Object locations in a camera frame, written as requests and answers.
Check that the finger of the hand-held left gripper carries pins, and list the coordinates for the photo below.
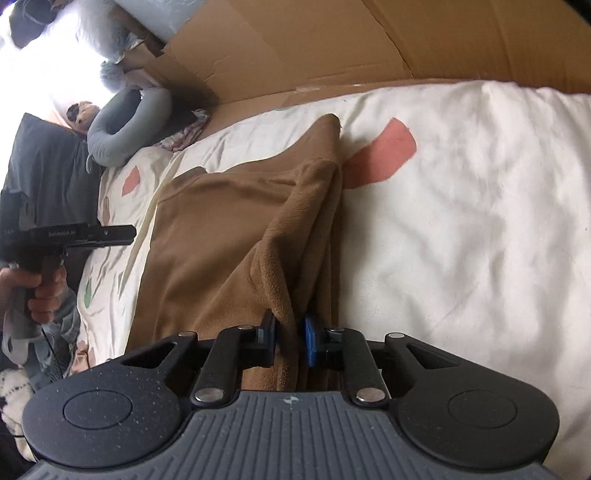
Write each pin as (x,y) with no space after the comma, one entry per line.
(119,235)

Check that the brown t-shirt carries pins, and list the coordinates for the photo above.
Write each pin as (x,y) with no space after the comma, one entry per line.
(221,240)

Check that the wooden furniture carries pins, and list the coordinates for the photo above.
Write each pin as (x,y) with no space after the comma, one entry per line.
(138,50)

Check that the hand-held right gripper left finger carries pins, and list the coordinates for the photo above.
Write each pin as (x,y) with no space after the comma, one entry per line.
(272,334)

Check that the grey fluffy plush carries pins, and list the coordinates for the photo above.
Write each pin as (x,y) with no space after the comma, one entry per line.
(112,76)

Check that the dark grey cloth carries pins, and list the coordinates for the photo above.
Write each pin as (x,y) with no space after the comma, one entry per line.
(46,175)

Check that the white patterned bed blanket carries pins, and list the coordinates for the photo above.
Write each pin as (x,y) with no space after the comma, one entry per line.
(461,230)

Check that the brown cardboard sheet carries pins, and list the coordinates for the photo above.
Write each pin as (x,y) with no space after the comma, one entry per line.
(323,41)

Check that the black flat pad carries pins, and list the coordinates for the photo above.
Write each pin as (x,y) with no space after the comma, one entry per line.
(182,120)

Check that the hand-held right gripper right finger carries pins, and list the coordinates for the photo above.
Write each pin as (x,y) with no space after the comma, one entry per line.
(310,341)

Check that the white fluffy plush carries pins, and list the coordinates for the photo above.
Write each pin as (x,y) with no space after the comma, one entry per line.
(92,27)

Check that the grey neck pillow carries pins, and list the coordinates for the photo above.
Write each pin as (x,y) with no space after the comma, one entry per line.
(104,143)

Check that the brown teddy bear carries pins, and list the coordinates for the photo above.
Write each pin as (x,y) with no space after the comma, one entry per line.
(83,115)

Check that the colourful patterned cloth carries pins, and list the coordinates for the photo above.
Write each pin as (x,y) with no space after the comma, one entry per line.
(184,136)

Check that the person's left hand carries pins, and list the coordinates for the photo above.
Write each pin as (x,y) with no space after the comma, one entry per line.
(48,297)

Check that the dark bag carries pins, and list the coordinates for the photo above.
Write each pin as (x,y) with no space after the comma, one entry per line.
(32,18)

